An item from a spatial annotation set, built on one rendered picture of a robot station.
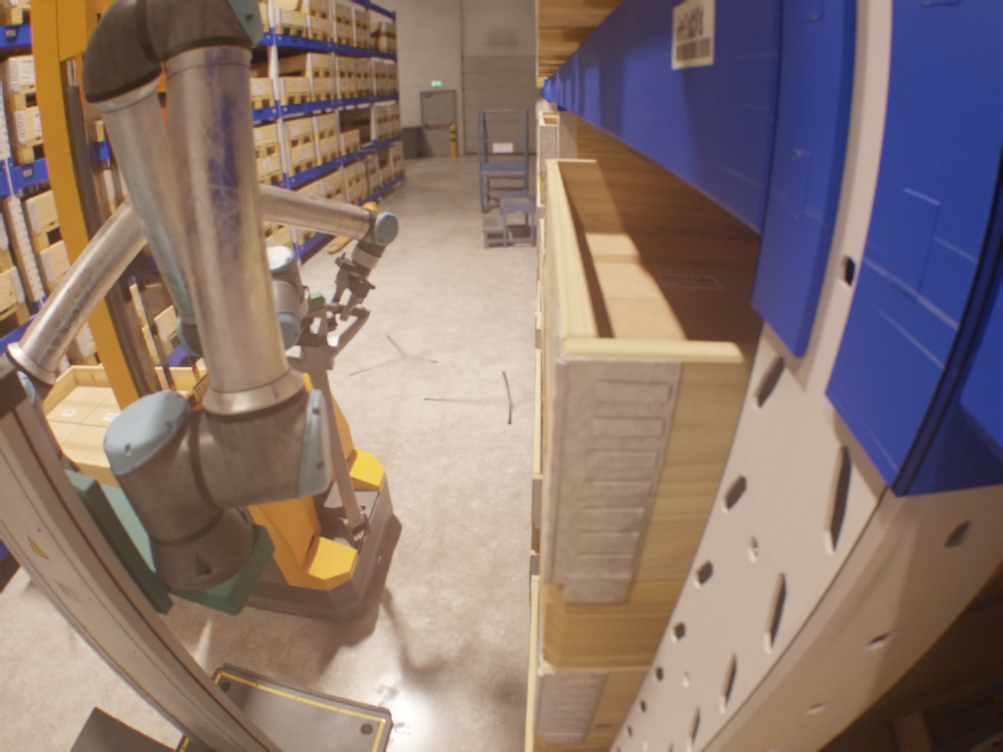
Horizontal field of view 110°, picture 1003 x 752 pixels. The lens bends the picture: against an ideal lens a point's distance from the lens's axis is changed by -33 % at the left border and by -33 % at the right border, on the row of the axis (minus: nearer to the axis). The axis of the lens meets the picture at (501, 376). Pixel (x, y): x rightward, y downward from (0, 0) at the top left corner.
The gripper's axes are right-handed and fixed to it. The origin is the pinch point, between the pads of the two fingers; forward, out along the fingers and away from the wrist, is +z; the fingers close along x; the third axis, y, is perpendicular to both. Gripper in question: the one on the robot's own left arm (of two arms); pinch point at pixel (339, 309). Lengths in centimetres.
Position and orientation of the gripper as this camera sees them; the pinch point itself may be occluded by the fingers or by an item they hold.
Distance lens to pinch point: 173.0
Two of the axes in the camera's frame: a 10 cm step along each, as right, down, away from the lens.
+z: -5.1, 8.1, 3.0
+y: 5.5, 0.4, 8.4
